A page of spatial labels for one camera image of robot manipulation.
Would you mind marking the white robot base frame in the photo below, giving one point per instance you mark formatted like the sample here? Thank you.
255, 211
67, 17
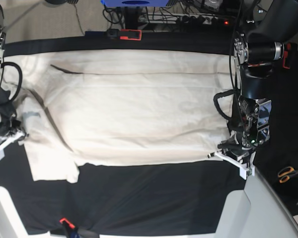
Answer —
254, 212

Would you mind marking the orange black clamp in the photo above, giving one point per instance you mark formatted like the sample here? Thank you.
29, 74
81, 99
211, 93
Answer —
290, 50
124, 34

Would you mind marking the orange black right clamp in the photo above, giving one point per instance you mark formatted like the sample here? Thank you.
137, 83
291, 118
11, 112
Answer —
290, 50

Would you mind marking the white T-shirt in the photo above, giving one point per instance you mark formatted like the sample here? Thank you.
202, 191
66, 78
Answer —
119, 108

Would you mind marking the orange clamp bottom edge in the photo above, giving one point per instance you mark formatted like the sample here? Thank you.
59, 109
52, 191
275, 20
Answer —
66, 221

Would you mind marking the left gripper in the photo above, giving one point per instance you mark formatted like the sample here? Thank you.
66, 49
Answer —
240, 149

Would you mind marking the black vertical post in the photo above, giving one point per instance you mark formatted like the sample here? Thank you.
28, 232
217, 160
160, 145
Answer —
131, 15

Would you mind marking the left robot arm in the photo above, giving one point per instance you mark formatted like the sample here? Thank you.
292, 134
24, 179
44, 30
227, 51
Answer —
257, 51

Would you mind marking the white power strip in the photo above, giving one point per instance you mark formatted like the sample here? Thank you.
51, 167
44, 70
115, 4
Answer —
172, 18

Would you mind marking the orange black top clamp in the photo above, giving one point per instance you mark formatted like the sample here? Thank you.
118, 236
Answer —
124, 34

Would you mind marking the orange handled scissors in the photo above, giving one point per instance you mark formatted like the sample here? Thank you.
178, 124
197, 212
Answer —
286, 174

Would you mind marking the black table cloth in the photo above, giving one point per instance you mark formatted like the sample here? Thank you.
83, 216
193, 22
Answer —
165, 200

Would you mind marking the blue box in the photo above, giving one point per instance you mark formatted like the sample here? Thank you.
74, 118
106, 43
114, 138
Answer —
134, 3

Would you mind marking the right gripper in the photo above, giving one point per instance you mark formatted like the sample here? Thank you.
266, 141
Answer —
9, 134

